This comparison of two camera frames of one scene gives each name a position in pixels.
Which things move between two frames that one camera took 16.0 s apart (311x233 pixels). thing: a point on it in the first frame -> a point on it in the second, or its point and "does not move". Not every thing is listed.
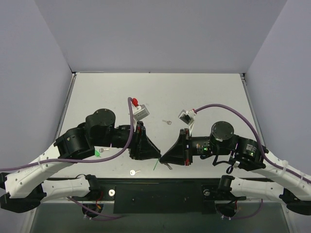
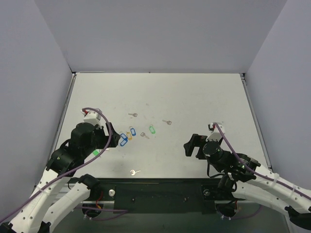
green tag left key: x=97 y=153 does not move
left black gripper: x=138 y=141 -> x=108 y=135
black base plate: x=164 y=195 does not move
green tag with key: x=169 y=167 -> x=152 y=129
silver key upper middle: x=168 y=122 does not move
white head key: x=132 y=172 does not move
